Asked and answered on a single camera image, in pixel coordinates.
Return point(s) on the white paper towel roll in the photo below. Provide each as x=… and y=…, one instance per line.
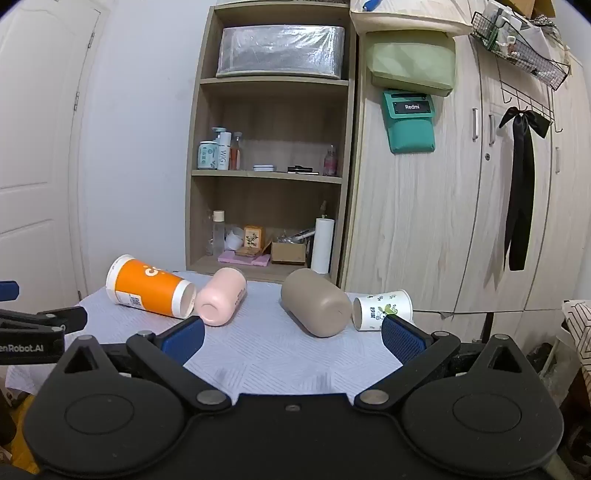
x=322, y=247

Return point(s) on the wooden shelf unit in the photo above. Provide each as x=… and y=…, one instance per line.
x=272, y=120

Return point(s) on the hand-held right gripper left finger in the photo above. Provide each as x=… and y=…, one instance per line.
x=184, y=340

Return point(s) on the small brown box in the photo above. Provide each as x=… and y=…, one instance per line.
x=247, y=252

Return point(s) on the small white measuring cup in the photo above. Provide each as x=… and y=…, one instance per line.
x=234, y=240

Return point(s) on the teal Redmi box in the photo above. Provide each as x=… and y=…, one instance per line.
x=411, y=131

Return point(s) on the white door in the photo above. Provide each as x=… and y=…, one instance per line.
x=37, y=138

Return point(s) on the taupe cup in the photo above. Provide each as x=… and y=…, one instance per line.
x=314, y=300

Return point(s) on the pink cup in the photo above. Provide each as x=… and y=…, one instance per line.
x=221, y=295

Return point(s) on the blue item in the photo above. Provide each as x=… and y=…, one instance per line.
x=371, y=4

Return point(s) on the black flat case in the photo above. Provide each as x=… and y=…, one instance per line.
x=302, y=170

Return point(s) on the green white jar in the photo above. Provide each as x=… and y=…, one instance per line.
x=207, y=156

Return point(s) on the orange liquid bottle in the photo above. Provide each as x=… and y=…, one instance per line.
x=236, y=154

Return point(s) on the plastic-wrapped grey storage box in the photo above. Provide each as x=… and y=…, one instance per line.
x=281, y=50

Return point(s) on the black ribbon bow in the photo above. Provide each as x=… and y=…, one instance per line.
x=519, y=194

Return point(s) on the white green-print paper cup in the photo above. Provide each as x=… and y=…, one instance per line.
x=383, y=305

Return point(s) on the floral wooden box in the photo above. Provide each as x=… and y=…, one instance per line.
x=253, y=237

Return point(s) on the green fabric bag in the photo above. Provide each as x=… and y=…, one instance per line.
x=411, y=62

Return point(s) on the brown cardboard box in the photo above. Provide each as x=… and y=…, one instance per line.
x=545, y=6

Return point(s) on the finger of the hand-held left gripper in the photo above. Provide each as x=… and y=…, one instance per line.
x=8, y=290
x=55, y=319

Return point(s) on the white patterned tablecloth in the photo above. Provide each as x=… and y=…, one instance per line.
x=277, y=360

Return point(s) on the pink bottle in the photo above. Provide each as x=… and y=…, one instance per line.
x=330, y=164

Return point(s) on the pink pad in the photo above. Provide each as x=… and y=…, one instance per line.
x=231, y=259

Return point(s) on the orange paper cup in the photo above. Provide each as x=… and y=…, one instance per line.
x=147, y=284

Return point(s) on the geometric patterned cushion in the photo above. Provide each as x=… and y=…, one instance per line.
x=579, y=332

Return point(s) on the white flat case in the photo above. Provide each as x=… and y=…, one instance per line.
x=264, y=167

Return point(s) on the cream fabric bag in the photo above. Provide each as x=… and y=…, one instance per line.
x=415, y=18

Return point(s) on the light wooden wardrobe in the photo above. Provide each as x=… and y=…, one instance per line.
x=415, y=221

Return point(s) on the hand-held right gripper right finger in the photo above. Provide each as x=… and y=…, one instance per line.
x=400, y=339

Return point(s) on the clear bottle cream cap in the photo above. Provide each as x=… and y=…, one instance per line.
x=218, y=233

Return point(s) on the small cardboard box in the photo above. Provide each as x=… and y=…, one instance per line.
x=288, y=253

